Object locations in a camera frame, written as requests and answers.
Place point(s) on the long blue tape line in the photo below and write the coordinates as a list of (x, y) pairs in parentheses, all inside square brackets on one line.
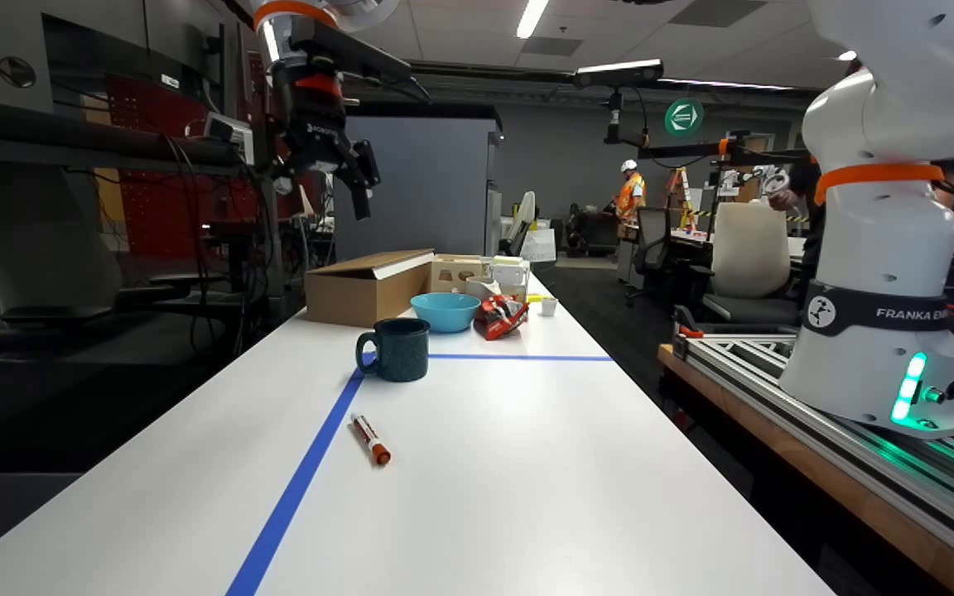
[(298, 484)]

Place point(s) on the white paper cup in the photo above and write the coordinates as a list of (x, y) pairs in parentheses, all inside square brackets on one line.
[(512, 277)]

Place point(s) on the small white container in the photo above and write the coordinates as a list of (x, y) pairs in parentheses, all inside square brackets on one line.
[(547, 306)]

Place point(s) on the person in orange vest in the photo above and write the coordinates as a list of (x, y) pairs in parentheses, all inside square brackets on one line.
[(632, 199)]

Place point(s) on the brown cardboard box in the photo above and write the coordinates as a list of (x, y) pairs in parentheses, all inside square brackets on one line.
[(361, 285)]

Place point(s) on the red orange plastic item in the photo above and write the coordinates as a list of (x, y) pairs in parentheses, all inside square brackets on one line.
[(498, 316)]

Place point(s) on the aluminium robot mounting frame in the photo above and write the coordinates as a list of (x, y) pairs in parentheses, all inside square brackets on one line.
[(918, 473)]

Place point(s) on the wooden table edge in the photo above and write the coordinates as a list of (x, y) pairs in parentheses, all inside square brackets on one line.
[(829, 484)]

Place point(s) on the green round wall sign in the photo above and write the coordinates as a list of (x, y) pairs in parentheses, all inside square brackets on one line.
[(685, 115)]

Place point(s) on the white device on shelf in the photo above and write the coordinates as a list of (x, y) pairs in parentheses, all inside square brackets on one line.
[(234, 135)]

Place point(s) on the beige small box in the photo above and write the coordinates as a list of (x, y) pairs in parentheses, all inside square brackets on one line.
[(463, 272)]

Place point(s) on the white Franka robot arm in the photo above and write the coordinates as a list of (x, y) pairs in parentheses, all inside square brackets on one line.
[(895, 219)]

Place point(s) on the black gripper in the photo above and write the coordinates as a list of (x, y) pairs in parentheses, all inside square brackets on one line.
[(316, 119)]

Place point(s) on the grey partition panel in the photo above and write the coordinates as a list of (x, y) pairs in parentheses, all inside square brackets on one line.
[(422, 184)]

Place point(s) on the black shelving desk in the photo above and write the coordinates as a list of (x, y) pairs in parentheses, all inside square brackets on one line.
[(82, 219)]

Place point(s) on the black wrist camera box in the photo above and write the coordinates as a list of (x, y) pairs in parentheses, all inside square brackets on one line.
[(347, 49)]

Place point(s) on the orange-capped marker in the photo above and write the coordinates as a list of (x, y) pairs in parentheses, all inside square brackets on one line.
[(370, 439)]

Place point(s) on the dark teal mug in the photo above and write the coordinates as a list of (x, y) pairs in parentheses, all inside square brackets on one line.
[(398, 350)]

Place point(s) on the blue bowl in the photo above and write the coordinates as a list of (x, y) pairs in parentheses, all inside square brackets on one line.
[(444, 312)]

